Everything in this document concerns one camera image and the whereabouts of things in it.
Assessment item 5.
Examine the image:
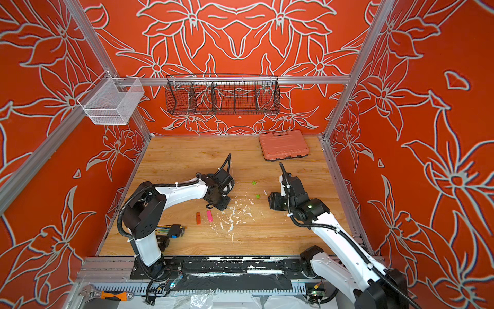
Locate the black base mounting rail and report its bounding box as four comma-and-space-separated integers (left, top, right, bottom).
130, 256, 337, 281

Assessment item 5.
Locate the black wire wall basket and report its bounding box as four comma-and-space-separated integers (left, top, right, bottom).
165, 74, 281, 116

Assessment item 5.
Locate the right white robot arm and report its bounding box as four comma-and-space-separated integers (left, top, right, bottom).
268, 174, 419, 308

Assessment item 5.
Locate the black connector with coloured wires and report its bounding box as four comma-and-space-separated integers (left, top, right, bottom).
156, 224, 185, 239

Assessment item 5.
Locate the white mesh wall basket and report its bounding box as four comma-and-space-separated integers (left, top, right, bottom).
77, 77, 144, 126

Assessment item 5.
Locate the red plastic tool case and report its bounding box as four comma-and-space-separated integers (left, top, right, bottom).
259, 130, 310, 162

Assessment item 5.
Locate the pink usb drive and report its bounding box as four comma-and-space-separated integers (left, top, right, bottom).
207, 210, 214, 223

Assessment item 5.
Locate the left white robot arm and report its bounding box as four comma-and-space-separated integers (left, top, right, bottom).
117, 169, 235, 270

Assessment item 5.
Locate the orange handled adjustable wrench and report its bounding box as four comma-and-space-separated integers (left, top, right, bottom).
78, 285, 135, 303

